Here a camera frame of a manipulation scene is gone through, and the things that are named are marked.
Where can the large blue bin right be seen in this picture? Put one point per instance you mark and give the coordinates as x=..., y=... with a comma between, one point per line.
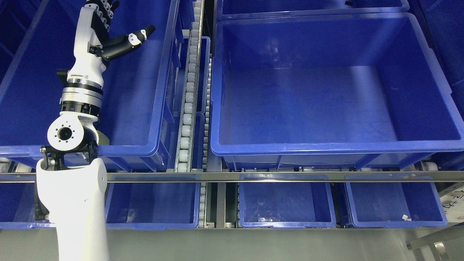
x=359, y=90

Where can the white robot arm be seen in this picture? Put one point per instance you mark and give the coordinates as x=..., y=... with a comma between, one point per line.
x=71, y=180

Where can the blue bin upper left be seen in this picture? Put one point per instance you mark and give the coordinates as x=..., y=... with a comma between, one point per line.
x=137, y=111

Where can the blue bin lower middle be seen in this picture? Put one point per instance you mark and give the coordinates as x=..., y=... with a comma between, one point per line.
x=286, y=205

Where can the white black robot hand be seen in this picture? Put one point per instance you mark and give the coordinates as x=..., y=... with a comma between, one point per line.
x=93, y=47

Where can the white roller conveyor track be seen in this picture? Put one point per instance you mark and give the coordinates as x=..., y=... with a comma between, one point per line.
x=187, y=120

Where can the blue bin lower right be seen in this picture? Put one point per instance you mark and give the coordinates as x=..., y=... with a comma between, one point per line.
x=389, y=205

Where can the yellow foam block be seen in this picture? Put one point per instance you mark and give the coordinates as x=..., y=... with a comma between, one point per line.
x=102, y=139

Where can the blue bin lower left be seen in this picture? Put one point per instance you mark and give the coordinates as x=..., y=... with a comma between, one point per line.
x=153, y=205

